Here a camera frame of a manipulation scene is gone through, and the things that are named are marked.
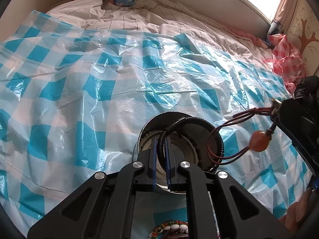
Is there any pile of beaded bracelets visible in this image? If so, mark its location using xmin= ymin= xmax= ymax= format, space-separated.
xmin=146 ymin=219 xmax=190 ymax=239

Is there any person's right hand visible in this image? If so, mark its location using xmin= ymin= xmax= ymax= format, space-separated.
xmin=279 ymin=189 xmax=312 ymax=236

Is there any pink window curtain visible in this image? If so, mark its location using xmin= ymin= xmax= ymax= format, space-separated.
xmin=267 ymin=0 xmax=298 ymax=35

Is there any black beaded bracelet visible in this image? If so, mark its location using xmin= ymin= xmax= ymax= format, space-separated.
xmin=158 ymin=117 xmax=224 ymax=173

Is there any brown cord amber pendant necklace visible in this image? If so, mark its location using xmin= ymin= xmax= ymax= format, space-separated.
xmin=206 ymin=107 xmax=279 ymax=165

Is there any blue white checkered plastic sheet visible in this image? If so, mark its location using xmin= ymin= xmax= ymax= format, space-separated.
xmin=0 ymin=9 xmax=314 ymax=237

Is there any round metal tin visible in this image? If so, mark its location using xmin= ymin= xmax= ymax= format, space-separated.
xmin=134 ymin=111 xmax=224 ymax=195

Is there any pink striped bed sheet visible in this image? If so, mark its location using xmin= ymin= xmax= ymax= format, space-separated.
xmin=47 ymin=0 xmax=273 ymax=65

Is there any black plastic bag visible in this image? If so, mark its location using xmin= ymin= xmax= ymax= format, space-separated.
xmin=294 ymin=75 xmax=318 ymax=101

